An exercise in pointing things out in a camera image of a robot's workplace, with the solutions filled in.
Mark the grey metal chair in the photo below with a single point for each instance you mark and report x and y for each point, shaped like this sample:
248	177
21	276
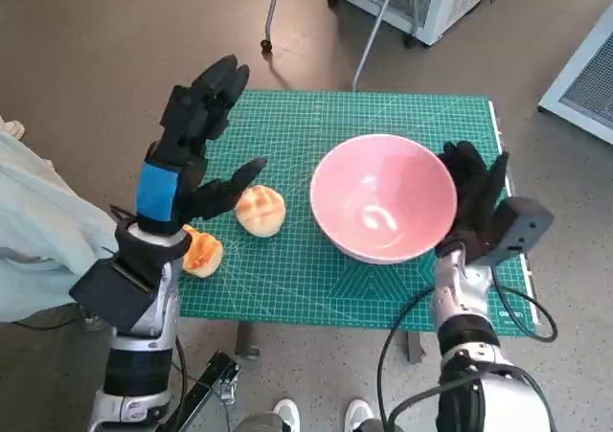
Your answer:
382	20

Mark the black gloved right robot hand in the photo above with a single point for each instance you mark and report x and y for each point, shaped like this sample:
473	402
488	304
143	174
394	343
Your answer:
474	197

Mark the long glazed toy bread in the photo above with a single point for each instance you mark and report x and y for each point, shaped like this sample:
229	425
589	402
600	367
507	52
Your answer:
203	255

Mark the green cutting mat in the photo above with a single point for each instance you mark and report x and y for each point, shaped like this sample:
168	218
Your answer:
297	283

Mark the white mesh cabinet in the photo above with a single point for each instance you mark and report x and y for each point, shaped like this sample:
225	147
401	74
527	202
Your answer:
455	1

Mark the grey table leg bracket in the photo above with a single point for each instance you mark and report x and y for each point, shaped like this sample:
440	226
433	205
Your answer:
415	348
248	341

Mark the white mesh panel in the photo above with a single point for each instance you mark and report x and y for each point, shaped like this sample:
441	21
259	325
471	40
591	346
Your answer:
589	77

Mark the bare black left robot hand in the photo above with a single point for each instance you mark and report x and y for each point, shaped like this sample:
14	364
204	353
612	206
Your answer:
191	144

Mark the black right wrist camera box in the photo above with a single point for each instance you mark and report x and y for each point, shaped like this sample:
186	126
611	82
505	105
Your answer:
522	226

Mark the pink bowl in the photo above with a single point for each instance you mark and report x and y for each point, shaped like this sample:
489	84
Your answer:
383	197

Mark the person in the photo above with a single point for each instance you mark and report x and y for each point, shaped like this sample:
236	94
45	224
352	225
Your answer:
43	221

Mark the black bar with metal clamp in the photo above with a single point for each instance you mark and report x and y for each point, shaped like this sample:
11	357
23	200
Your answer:
218	367

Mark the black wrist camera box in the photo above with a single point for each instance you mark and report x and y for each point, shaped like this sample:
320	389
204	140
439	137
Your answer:
110	293
522	226

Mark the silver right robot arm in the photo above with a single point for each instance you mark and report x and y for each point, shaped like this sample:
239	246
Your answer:
455	298

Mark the white shoe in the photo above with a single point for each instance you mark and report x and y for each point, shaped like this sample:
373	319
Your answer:
359	413
286	413

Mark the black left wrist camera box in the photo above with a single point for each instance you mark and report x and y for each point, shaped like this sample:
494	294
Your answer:
110	293

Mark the round toy bread bun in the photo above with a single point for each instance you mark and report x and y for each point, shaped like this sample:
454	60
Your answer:
261	211

